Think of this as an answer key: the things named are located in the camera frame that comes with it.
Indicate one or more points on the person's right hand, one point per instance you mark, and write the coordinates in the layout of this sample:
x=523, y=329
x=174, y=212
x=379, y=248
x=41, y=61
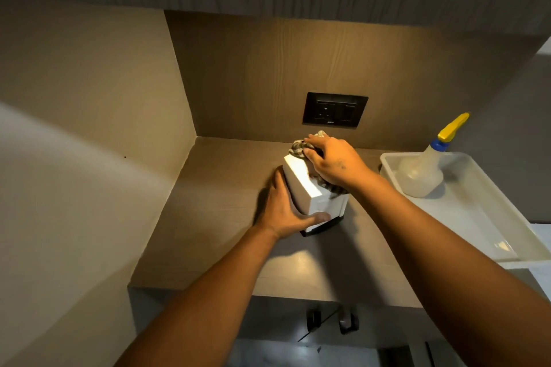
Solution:
x=338, y=162

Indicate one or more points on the person's left hand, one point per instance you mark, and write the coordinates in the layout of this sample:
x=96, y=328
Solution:
x=280, y=216

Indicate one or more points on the white tissue box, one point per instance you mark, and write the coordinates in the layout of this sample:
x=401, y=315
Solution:
x=305, y=186

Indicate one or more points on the checkered cleaning cloth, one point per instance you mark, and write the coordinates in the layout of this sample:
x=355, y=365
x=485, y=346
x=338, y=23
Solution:
x=299, y=148

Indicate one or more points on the person's left forearm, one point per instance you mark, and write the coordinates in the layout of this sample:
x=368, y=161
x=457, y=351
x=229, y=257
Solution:
x=211, y=306

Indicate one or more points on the person's right forearm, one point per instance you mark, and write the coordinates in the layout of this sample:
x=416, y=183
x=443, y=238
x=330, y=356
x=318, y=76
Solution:
x=452, y=285

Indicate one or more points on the spray bottle with yellow nozzle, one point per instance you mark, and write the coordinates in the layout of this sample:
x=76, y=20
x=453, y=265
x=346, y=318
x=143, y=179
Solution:
x=419, y=175

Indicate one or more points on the grey bedside cabinet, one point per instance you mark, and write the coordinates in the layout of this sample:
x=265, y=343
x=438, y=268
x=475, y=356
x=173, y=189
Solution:
x=275, y=315

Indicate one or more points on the white plastic tray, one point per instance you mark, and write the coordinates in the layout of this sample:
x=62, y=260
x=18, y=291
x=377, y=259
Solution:
x=482, y=216

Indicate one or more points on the black wall socket panel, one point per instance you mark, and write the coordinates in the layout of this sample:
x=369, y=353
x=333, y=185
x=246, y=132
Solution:
x=335, y=109

